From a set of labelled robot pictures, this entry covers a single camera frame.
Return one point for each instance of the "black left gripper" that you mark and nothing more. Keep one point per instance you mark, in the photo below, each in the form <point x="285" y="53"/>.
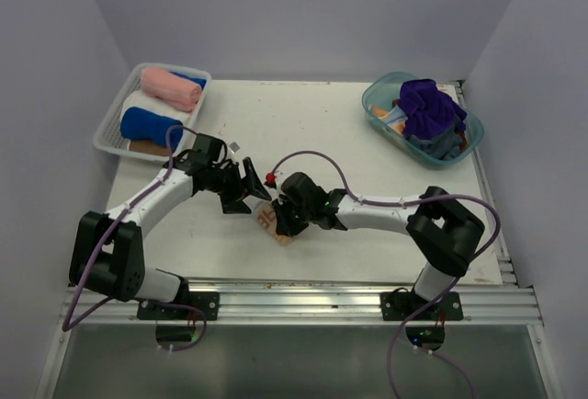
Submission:
<point x="232" y="202"/>

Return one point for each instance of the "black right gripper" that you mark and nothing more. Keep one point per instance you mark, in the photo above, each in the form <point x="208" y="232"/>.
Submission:
<point x="285" y="225"/>

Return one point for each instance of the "orange blue printed towel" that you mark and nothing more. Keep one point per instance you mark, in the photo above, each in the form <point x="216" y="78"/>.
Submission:
<point x="266" y="217"/>

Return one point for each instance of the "royal blue towel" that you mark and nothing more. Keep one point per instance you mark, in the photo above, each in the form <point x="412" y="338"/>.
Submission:
<point x="140" y="124"/>

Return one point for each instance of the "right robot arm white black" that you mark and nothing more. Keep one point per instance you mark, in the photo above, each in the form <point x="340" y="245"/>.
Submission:
<point x="445" y="231"/>

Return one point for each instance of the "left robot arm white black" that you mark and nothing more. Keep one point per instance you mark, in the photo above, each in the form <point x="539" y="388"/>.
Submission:
<point x="108" y="256"/>

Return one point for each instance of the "blue rolled towel in basket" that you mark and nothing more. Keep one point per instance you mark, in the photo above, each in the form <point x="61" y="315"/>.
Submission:
<point x="197" y="80"/>

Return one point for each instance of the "pink rolled towel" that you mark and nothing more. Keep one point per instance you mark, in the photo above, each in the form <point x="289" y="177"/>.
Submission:
<point x="176" y="91"/>

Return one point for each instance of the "orange towel in tub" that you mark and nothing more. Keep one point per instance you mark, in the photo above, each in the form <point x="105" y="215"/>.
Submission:
<point x="380" y="113"/>

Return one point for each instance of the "white rolled towel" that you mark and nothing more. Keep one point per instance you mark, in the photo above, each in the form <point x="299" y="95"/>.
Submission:
<point x="138" y="99"/>

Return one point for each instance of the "teal transparent plastic tub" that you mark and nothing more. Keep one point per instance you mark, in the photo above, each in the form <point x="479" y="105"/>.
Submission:
<point x="384" y="94"/>

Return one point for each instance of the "white plastic mesh basket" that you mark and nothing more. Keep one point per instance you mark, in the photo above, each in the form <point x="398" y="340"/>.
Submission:
<point x="108" y="137"/>

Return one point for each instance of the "grey-blue towel in tub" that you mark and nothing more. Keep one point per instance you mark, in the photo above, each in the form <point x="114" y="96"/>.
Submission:
<point x="442" y="147"/>

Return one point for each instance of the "purple towel in tub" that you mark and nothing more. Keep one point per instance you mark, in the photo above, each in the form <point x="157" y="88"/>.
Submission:
<point x="428" y="110"/>

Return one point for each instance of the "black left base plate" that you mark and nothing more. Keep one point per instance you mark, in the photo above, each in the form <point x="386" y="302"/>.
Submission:
<point x="196" y="305"/>

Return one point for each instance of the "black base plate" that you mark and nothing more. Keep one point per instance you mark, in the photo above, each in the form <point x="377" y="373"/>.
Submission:
<point x="196" y="305"/>
<point x="399" y="304"/>

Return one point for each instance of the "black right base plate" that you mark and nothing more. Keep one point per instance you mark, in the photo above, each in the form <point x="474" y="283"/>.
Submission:
<point x="399" y="304"/>

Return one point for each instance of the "aluminium mounting rail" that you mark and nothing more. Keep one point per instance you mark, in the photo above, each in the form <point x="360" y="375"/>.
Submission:
<point x="305" y="303"/>

